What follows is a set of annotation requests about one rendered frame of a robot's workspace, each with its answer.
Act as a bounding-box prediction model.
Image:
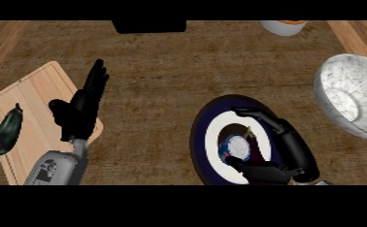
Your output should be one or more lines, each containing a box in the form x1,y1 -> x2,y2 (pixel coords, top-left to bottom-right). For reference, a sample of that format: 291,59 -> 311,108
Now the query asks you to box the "dark purple eggplant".
215,122 -> 268,165

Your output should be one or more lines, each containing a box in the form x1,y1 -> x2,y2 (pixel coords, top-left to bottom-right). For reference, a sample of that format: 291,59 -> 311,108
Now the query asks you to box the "dark blue and white plate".
190,94 -> 289,186

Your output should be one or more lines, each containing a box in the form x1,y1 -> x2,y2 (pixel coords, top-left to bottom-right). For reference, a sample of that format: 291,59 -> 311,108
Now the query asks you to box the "black appliance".
112,19 -> 189,35

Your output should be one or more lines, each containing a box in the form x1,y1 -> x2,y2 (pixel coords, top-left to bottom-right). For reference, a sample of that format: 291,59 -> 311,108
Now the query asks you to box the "dark green eggplant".
0,103 -> 24,156

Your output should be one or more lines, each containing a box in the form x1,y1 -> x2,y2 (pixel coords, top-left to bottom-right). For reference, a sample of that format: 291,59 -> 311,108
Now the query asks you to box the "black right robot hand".
224,106 -> 322,185

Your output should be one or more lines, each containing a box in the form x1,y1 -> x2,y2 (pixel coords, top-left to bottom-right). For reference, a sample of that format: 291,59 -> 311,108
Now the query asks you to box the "white cup with orange top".
258,19 -> 310,37

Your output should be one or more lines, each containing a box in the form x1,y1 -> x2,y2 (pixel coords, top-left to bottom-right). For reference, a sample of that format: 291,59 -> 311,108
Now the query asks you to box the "blue can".
218,134 -> 254,163

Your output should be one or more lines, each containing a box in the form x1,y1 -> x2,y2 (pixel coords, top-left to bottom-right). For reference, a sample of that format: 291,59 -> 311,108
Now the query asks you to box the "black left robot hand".
48,58 -> 112,143

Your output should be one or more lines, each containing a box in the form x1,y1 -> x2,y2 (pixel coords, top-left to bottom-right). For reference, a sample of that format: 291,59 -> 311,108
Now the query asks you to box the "white marble bowl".
313,53 -> 367,140

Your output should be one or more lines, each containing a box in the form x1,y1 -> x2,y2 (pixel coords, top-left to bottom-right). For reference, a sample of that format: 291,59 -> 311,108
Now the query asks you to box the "pale wooden cutting board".
0,60 -> 106,186

